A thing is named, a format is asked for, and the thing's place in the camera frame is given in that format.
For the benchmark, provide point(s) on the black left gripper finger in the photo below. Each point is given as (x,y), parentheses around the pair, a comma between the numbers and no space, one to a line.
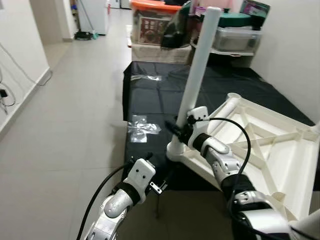
(161,186)
(148,156)

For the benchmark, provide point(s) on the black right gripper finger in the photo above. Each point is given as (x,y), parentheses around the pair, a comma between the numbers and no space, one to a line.
(173,128)

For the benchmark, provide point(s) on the white plastic table top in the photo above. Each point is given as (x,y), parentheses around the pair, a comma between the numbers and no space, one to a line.
(280,160)

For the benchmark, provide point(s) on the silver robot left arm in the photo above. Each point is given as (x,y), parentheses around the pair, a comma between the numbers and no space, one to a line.
(112,210)

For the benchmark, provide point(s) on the clear tape patch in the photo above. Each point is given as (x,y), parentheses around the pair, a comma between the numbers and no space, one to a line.
(142,127)

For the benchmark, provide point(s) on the black tablecloth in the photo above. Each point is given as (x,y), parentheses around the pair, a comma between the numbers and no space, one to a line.
(150,100)

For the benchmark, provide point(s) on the beige patterned ledge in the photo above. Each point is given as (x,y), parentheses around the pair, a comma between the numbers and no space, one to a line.
(155,54)

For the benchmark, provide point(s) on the black plastic bag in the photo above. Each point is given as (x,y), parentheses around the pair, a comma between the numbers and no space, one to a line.
(176,30)

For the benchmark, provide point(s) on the orange-lidded clear storage box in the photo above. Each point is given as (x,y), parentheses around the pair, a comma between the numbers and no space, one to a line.
(150,25)

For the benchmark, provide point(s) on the clear plastic storage box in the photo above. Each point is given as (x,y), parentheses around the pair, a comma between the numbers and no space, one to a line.
(237,40)

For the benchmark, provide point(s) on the green round lid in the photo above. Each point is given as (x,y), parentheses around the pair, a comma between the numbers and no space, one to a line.
(235,20)

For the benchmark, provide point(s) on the black floor cleaning device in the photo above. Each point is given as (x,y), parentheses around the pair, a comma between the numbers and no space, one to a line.
(85,35)

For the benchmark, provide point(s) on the pink plastic box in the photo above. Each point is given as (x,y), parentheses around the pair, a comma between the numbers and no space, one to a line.
(220,5)

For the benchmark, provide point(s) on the white appliance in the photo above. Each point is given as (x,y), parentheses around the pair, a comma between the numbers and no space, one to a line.
(95,15)

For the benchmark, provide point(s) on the dark printed toy box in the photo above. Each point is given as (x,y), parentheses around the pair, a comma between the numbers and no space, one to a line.
(255,7)

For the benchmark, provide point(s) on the black power adapter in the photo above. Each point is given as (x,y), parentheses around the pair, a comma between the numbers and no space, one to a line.
(3,93)

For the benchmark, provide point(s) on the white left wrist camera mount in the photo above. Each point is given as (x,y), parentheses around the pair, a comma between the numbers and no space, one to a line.
(140,177)

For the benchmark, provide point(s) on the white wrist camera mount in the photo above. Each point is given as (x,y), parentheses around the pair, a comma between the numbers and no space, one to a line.
(140,177)
(197,120)

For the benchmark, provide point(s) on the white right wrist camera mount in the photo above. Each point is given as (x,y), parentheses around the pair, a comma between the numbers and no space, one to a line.
(197,120)

